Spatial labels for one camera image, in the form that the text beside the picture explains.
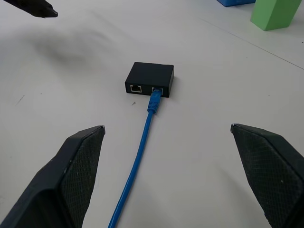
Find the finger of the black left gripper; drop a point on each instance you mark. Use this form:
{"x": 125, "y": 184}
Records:
{"x": 35, "y": 8}

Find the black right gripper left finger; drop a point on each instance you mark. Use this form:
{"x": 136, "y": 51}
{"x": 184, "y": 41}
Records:
{"x": 59, "y": 185}

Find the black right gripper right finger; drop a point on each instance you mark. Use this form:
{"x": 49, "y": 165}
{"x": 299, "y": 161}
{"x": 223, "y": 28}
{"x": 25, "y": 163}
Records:
{"x": 273, "y": 175}

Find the black ethernet port box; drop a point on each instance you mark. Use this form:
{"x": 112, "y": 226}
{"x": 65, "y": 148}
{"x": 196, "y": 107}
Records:
{"x": 148, "y": 76}

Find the green block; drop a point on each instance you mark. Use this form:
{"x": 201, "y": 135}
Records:
{"x": 273, "y": 13}

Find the blue block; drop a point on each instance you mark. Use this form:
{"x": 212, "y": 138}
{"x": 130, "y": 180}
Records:
{"x": 234, "y": 2}

